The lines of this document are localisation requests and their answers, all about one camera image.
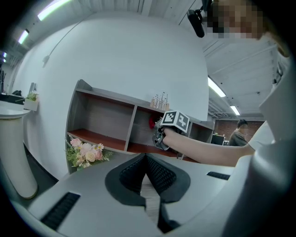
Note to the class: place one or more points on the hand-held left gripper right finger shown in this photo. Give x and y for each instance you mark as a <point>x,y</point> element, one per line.
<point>199,182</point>

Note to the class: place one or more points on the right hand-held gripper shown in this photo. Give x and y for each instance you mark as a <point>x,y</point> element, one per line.
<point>175,120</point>

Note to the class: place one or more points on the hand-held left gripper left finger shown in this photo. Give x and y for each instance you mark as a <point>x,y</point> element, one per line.
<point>92,199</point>

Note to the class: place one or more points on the red cloth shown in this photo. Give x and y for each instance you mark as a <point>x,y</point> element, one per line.
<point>152,122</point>

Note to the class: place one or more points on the grey wooden wall shelf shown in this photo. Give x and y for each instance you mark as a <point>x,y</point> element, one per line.
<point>106,115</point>

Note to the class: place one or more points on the person's right forearm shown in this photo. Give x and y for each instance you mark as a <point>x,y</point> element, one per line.
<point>208,152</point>

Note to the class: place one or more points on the wooden holder with cards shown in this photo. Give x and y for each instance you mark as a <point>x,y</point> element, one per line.
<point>159,103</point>

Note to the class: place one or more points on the pink flower bouquet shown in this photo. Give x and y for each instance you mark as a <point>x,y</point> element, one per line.
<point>85,151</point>

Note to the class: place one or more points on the ceiling light strip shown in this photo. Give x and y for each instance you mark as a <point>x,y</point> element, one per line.
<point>53,9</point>
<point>216,86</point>
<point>23,37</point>
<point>235,110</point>

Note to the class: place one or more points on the person's white shirt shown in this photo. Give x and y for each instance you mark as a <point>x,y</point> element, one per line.
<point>277,115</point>

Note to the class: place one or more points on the white flower box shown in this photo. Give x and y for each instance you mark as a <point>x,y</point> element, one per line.
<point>31,103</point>

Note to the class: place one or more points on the person's head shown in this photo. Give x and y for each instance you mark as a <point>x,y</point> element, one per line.
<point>236,18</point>

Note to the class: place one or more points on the black flat device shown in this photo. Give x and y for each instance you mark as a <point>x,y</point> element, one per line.
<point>11,97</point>

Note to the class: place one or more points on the white round pedestal table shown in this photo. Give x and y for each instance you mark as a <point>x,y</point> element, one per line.
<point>14,150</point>

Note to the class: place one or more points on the black head-mounted camera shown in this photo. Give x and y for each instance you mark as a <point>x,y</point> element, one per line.
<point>196,20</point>

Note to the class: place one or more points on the white wall conduit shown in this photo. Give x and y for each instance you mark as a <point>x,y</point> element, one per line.
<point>45,60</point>

